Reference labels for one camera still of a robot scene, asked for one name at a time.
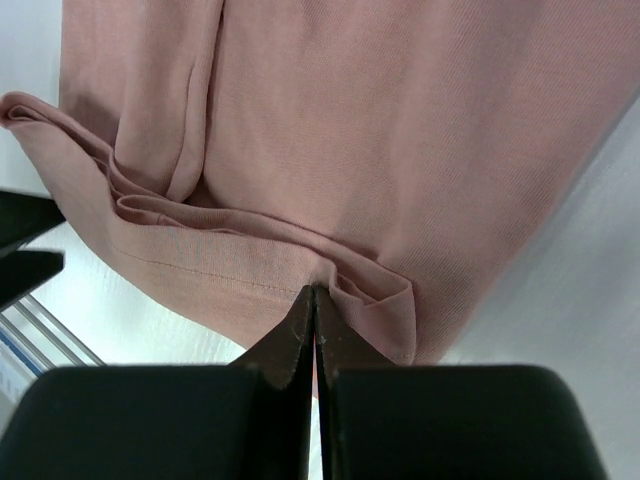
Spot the dusty pink t-shirt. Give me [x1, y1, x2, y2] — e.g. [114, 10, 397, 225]
[1, 1, 639, 365]

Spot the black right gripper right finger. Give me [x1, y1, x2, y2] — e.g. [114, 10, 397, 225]
[314, 287, 607, 479]

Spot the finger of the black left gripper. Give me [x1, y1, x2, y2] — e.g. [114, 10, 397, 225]
[1, 191, 65, 250]
[0, 250, 64, 310]

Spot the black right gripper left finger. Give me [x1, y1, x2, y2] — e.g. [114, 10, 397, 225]
[1, 287, 314, 479]

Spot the aluminium frame rail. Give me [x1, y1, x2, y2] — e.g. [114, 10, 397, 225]
[0, 292, 109, 411]

